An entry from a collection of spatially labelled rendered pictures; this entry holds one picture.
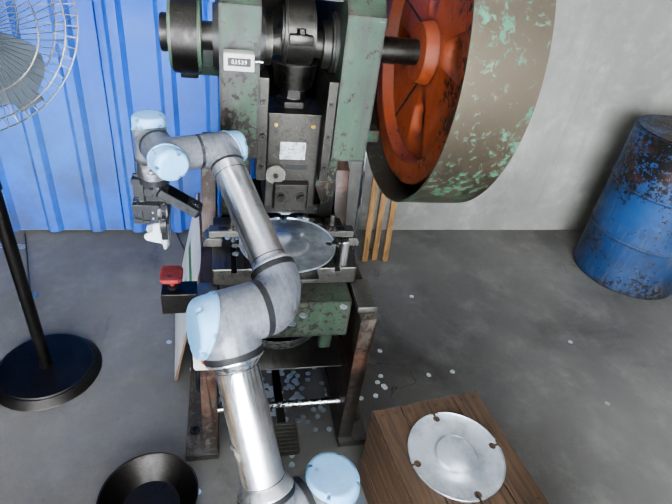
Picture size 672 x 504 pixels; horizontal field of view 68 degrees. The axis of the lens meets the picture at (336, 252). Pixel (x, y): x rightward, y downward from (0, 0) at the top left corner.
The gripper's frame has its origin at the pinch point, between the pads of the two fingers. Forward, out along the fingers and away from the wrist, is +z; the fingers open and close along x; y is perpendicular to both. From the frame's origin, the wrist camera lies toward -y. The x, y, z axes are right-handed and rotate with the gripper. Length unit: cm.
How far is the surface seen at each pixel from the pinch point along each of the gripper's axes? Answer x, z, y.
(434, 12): -26, -58, -69
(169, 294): 2.7, 14.9, 0.3
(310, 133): -15.5, -26.6, -37.1
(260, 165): -11.5, -18.4, -23.8
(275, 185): -12.4, -12.0, -28.2
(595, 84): -143, -13, -215
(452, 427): 27, 50, -84
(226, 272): -8.4, 15.9, -14.9
